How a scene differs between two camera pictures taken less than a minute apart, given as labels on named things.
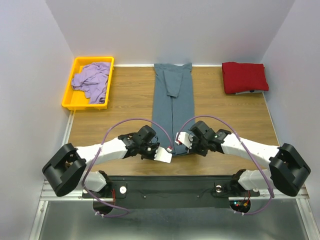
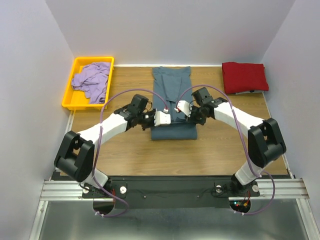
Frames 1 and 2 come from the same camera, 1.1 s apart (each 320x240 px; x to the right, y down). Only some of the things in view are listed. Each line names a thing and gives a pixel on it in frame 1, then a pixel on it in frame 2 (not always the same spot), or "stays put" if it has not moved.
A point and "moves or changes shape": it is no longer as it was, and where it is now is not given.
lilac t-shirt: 92,79 stays put
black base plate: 168,192 stays put
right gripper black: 196,146 to 193,114
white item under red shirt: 250,91 stays put
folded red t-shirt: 239,77 stays put
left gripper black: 149,152 to 150,119
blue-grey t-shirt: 173,104 moves or changes shape
